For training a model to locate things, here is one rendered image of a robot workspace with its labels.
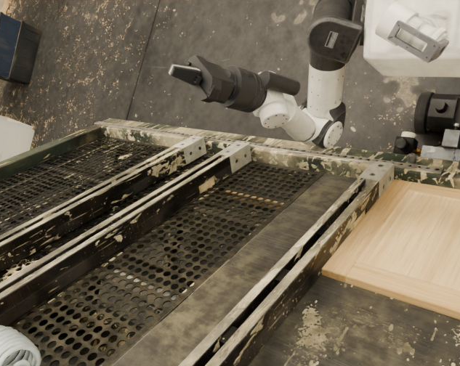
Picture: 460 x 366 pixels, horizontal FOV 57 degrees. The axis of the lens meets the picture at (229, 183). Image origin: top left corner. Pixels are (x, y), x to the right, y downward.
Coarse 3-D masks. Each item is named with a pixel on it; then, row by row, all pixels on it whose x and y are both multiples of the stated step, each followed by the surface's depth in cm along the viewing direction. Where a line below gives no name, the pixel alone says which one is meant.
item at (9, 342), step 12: (0, 336) 59; (12, 336) 59; (24, 336) 61; (0, 348) 57; (12, 348) 57; (24, 348) 57; (36, 348) 60; (0, 360) 56; (24, 360) 57; (36, 360) 59
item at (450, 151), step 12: (408, 132) 141; (444, 132) 132; (456, 132) 130; (396, 144) 138; (408, 144) 138; (444, 144) 132; (456, 144) 130; (420, 156) 138; (432, 156) 136; (444, 156) 134; (456, 156) 132
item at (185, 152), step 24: (192, 144) 164; (144, 168) 147; (168, 168) 156; (96, 192) 134; (120, 192) 140; (48, 216) 125; (72, 216) 128; (96, 216) 134; (0, 240) 115; (24, 240) 117; (48, 240) 123; (0, 264) 113
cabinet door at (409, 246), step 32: (384, 192) 120; (416, 192) 118; (448, 192) 116; (384, 224) 106; (416, 224) 105; (448, 224) 103; (352, 256) 96; (384, 256) 95; (416, 256) 94; (448, 256) 92; (384, 288) 86; (416, 288) 84; (448, 288) 83
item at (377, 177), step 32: (352, 192) 112; (320, 224) 100; (352, 224) 105; (288, 256) 91; (320, 256) 93; (256, 288) 83; (288, 288) 83; (224, 320) 76; (256, 320) 75; (192, 352) 71; (224, 352) 70; (256, 352) 76
